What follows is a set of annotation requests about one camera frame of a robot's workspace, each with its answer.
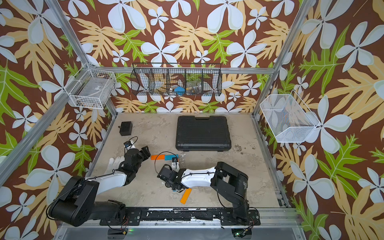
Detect teal block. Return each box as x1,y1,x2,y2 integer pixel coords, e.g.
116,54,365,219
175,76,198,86
165,155,179,161

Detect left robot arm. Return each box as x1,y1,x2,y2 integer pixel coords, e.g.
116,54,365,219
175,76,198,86
46,146,151,227

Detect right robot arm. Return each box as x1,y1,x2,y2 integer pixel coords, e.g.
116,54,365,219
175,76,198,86
157,162,261,227

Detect orange block top left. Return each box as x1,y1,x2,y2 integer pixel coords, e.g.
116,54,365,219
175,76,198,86
151,155,165,161

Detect orange block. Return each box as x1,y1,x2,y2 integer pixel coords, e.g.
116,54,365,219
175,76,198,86
180,188,192,205
151,155,165,161

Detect orange block bottom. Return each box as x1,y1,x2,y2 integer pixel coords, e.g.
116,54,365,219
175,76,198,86
180,188,192,205

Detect white cloth glove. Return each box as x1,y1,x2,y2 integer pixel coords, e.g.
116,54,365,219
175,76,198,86
105,157,124,177

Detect small black box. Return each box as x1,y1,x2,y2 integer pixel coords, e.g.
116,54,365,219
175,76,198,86
119,121,133,136

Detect black plastic tool case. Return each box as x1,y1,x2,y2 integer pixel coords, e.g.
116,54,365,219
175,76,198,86
176,116,232,152

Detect blue object in basket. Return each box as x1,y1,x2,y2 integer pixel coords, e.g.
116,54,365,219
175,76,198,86
174,87,186,96

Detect white mesh basket right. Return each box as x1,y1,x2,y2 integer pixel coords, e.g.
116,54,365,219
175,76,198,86
260,90,320,143

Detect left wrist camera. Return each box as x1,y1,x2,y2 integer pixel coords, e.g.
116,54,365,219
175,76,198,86
124,140,135,151

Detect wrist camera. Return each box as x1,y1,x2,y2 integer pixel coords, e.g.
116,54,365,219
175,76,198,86
124,140,135,151
171,157,180,172

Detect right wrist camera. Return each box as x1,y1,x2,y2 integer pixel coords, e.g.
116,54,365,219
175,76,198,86
171,157,180,172

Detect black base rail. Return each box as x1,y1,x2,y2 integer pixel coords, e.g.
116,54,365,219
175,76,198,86
100,208,261,227

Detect black wire basket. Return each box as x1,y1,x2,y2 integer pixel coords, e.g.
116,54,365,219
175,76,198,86
130,63,223,97

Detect white wire basket left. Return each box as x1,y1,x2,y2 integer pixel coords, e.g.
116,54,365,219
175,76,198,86
65,64,117,110

